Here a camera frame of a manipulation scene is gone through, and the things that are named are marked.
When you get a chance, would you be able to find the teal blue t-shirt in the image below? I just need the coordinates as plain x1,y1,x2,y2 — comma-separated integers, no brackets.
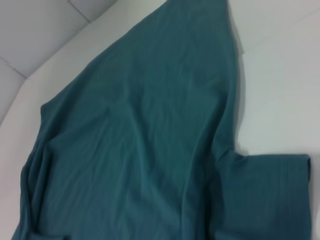
13,0,312,240

